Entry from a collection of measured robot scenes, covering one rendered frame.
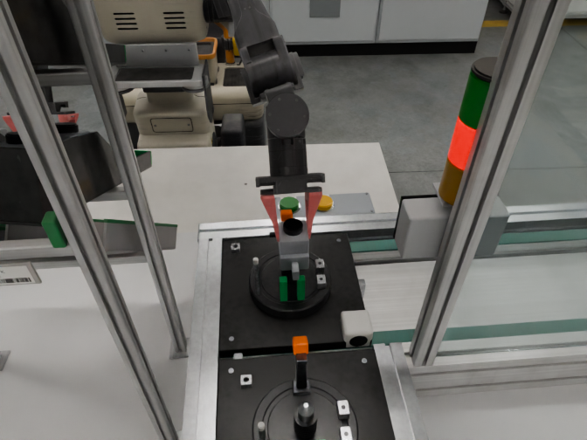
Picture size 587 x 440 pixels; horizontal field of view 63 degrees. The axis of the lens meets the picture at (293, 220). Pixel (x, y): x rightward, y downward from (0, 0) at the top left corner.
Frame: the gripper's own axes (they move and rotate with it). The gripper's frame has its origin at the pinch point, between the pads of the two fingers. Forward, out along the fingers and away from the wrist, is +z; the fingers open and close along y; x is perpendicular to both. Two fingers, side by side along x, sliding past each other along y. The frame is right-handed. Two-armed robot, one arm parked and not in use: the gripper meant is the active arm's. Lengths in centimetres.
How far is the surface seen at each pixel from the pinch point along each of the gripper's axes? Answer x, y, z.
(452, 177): -21.8, 16.5, -8.4
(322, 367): -5.2, 2.8, 19.6
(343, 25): 293, 65, -106
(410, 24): 292, 115, -104
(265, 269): 8.5, -4.6, 7.1
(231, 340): -0.5, -10.8, 15.8
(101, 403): 3.6, -33.1, 26.2
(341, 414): -14.3, 4.0, 21.9
